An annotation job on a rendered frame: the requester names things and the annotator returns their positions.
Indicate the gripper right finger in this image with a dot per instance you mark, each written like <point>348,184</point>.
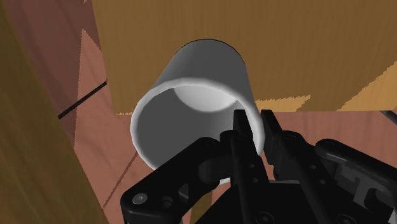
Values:
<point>310,167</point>

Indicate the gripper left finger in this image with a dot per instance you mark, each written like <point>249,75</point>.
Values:
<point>173,183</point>

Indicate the white cup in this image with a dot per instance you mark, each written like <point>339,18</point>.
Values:
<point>198,102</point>

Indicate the reddish wooden furniture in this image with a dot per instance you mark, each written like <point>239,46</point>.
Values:
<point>99,136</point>

